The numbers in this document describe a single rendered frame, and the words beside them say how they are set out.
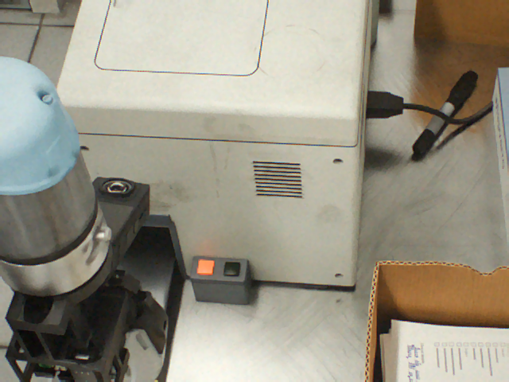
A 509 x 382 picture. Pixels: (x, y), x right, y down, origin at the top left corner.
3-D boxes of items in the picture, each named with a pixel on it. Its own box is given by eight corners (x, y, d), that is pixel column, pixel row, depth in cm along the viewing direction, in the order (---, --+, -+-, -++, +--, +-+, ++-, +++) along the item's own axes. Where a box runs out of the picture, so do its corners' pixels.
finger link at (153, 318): (123, 356, 81) (79, 300, 75) (130, 336, 82) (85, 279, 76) (178, 357, 80) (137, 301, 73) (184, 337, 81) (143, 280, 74)
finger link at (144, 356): (134, 430, 83) (88, 379, 75) (153, 364, 86) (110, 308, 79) (170, 433, 81) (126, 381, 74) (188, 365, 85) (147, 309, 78)
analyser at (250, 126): (153, 86, 131) (109, -108, 107) (369, 95, 128) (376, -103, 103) (106, 295, 114) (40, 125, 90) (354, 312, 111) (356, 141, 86)
